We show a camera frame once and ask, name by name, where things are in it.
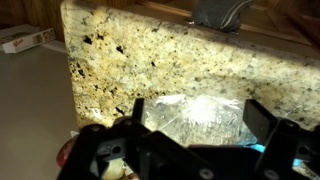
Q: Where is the white box with red print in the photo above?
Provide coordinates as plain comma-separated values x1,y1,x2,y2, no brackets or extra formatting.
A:
0,23,57,54

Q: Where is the clear and blue potato bag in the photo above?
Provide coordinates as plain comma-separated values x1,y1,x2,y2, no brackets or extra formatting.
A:
142,93,268,155

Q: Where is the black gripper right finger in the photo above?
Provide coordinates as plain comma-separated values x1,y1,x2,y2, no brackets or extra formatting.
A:
242,98,320,180

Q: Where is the red round object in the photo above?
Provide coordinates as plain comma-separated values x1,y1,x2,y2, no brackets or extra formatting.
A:
55,135,78,168

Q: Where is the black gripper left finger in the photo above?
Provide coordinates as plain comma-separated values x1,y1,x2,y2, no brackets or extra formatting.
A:
57,97,153,180

